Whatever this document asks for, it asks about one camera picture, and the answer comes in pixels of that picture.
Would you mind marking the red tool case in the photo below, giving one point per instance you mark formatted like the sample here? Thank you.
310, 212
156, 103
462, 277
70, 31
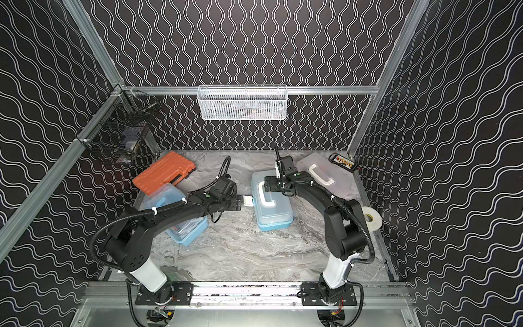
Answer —
172, 168

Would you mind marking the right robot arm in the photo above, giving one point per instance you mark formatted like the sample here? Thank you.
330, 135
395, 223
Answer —
346, 233

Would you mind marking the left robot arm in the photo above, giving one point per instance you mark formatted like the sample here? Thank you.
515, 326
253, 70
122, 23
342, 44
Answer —
125, 244

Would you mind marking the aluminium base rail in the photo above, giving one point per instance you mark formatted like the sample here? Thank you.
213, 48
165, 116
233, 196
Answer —
249, 295

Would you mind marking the black bit set case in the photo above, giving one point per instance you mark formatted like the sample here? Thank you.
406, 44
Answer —
343, 162

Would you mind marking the white tape roll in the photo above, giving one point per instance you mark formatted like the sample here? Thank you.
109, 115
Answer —
372, 218

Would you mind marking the white mesh wall basket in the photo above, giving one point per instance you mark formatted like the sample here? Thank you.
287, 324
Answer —
243, 102

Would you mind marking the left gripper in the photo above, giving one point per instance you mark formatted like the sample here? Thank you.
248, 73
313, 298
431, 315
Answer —
238, 201

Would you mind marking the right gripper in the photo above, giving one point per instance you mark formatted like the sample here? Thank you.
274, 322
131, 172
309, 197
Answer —
272, 180

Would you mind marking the pink toolbox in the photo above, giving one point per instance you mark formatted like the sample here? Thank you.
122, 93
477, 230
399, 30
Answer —
338, 181

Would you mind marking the light blue front toolbox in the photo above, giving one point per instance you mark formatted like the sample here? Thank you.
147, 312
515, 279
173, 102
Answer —
183, 233

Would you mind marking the black wire wall basket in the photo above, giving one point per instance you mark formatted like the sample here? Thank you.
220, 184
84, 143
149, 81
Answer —
117, 139

